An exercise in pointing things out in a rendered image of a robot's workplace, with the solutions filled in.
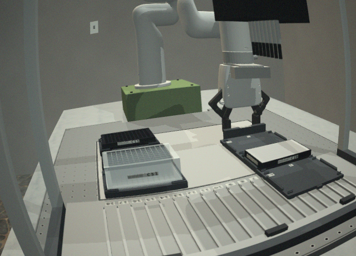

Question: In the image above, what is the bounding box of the grey perforated base plate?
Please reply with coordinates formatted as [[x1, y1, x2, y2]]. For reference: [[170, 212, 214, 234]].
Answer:
[[271, 216, 356, 256]]

